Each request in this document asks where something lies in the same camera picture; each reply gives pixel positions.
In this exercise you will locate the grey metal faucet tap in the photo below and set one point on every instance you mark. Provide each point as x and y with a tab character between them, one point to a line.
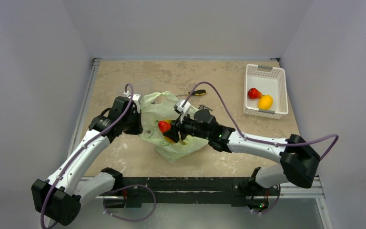
203	107

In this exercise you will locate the green plastic bag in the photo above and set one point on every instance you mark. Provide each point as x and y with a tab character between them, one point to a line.
159	107

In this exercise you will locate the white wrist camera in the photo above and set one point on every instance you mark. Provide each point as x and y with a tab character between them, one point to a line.
136	100
182	107

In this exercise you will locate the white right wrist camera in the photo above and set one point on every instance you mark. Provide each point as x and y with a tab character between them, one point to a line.
182	107

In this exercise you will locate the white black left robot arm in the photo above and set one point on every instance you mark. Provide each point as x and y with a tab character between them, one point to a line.
62	195

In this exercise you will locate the red fake pear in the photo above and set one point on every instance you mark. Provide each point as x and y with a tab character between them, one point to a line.
253	93

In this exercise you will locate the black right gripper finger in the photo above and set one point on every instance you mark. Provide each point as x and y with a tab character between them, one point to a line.
172	136
175	124

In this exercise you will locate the clear plastic screw box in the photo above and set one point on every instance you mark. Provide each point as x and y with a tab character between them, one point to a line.
143	87

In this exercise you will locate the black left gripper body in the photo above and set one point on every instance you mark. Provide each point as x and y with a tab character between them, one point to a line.
132	122

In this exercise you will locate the yellow black screwdriver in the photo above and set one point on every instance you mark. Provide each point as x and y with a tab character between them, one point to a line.
194	93

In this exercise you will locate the red fake fruit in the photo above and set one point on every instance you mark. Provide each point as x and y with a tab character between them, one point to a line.
163	126

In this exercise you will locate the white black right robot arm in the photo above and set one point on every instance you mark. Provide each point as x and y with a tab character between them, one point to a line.
296	162

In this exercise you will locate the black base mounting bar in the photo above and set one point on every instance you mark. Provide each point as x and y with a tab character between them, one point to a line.
235	191

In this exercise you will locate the yellow fake lemon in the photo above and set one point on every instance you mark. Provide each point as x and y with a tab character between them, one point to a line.
265	102

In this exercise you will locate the white plastic basket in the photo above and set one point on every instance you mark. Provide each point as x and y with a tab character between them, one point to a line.
269	81

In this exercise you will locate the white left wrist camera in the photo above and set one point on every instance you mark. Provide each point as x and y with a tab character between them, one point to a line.
136	100

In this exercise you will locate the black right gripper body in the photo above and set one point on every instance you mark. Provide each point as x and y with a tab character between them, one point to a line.
180	129

